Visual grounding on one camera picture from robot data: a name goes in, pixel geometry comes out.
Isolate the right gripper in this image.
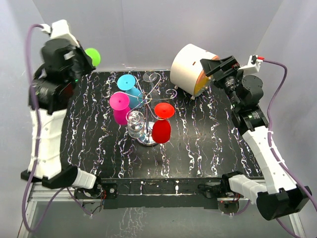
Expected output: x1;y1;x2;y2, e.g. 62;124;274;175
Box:
201;57;245;110

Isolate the green wine glass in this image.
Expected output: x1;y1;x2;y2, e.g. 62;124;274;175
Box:
85;48;101;67

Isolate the red wine glass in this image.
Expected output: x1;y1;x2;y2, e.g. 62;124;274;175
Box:
152;103;175;144

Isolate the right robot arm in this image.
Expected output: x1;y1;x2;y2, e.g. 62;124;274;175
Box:
199;55;312;221

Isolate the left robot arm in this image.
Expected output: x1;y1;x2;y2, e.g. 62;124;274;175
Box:
20;39;102;198

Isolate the cyan wine glass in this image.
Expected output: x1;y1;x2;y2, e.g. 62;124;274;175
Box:
117;74;143;109

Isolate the pink wine glass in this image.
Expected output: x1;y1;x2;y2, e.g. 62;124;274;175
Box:
109;92;130;125

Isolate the clear tumbler glass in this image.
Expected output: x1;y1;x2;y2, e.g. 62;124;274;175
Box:
127;111;145;139

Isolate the chrome wine glass rack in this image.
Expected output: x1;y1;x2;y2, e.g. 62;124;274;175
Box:
126;73;177;147

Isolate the white cylindrical stool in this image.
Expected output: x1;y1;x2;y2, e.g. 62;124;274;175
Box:
170;44;219;99

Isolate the clear champagne flute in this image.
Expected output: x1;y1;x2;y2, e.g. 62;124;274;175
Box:
143;71;160;99

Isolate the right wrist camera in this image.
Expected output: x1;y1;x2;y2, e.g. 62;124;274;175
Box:
239;55;265;75

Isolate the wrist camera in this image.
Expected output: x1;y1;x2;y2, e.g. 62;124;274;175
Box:
50;19;80;47
239;55;265;75

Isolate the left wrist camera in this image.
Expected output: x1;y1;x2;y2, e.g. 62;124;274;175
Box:
50;19;80;47

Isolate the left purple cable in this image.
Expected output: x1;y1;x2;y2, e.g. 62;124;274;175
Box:
21;23;105;233

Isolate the black base frame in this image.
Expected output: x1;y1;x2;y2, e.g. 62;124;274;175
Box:
75;178;244;209

